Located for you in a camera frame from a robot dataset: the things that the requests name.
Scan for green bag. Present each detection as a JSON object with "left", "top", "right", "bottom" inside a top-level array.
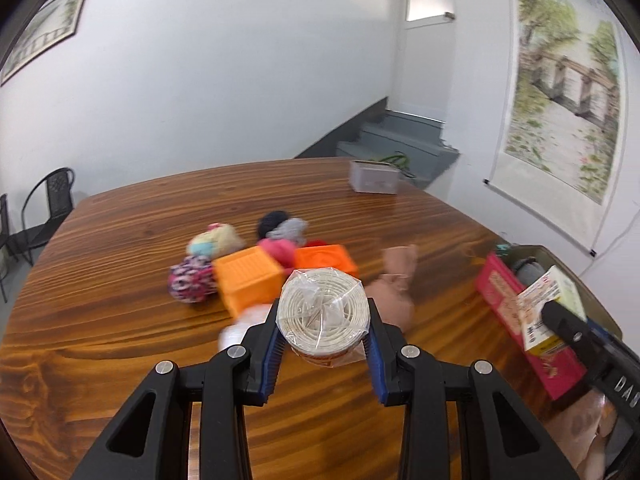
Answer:
[{"left": 377, "top": 151, "right": 416, "bottom": 178}]

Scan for grey tissue box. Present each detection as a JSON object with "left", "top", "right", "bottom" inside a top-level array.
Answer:
[{"left": 349, "top": 160, "right": 401, "bottom": 195}]

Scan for white rope roll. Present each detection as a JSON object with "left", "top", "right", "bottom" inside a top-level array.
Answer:
[{"left": 276, "top": 267, "right": 372, "bottom": 368}]

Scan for grey stairs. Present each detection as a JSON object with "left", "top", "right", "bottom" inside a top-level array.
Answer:
[{"left": 336, "top": 110, "right": 460, "bottom": 192}]

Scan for small orange plastic cube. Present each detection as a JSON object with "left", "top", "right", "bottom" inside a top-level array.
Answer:
[{"left": 294, "top": 244, "right": 360, "bottom": 278}]

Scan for pastel sock ball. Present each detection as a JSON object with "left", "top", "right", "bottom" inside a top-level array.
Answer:
[{"left": 187, "top": 222, "right": 245, "bottom": 260}]

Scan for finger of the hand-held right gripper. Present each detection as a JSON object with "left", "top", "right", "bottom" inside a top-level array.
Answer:
[{"left": 542, "top": 300, "right": 601, "bottom": 361}]

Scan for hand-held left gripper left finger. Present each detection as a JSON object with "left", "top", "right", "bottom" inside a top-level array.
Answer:
[{"left": 72, "top": 299, "right": 286, "bottom": 480}]

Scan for tan stocking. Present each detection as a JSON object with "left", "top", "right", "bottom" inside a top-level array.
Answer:
[{"left": 365, "top": 244, "right": 420, "bottom": 331}]

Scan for black sock ball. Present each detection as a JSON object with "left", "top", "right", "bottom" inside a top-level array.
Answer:
[{"left": 257, "top": 210, "right": 291, "bottom": 241}]

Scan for red storage box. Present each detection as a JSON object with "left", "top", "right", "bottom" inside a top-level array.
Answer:
[{"left": 475, "top": 245, "right": 623, "bottom": 401}]

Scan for wooden desk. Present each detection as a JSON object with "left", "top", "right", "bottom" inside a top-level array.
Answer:
[{"left": 0, "top": 156, "right": 623, "bottom": 480}]

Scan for white soft bundle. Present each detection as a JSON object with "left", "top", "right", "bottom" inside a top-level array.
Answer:
[{"left": 217, "top": 304, "right": 276, "bottom": 352}]

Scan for pink sock ring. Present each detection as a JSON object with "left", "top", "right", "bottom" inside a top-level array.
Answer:
[{"left": 257, "top": 237, "right": 297, "bottom": 266}]

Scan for pink leopard print sock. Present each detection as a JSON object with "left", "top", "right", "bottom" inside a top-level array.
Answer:
[{"left": 167, "top": 255, "right": 219, "bottom": 303}]

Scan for grey sock ball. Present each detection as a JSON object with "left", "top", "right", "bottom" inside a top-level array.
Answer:
[{"left": 267, "top": 217, "right": 308, "bottom": 243}]

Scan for yellow green cardboard box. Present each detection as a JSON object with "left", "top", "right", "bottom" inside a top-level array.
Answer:
[{"left": 515, "top": 266, "right": 588, "bottom": 358}]

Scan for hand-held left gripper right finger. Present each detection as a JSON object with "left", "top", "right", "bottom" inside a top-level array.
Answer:
[{"left": 362, "top": 297, "right": 583, "bottom": 480}]

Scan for large orange plastic cube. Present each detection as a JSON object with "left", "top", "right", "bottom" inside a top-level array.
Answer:
[{"left": 212, "top": 247, "right": 286, "bottom": 318}]

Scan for hanging scroll painting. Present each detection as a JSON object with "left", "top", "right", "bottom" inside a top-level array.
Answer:
[{"left": 484, "top": 0, "right": 631, "bottom": 258}]

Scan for framed landscape painting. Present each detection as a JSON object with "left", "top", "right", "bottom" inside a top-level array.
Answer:
[{"left": 0, "top": 0, "right": 95, "bottom": 86}]

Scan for white wall cable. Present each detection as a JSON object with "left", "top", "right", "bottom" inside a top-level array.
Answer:
[{"left": 580, "top": 205, "right": 640, "bottom": 277}]

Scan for person's right hand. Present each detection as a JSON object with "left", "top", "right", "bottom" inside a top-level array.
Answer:
[{"left": 545, "top": 390, "right": 618, "bottom": 480}]

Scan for black metal chair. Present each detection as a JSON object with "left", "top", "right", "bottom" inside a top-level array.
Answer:
[
  {"left": 21, "top": 167, "right": 76, "bottom": 266},
  {"left": 0, "top": 192, "right": 21, "bottom": 303}
]

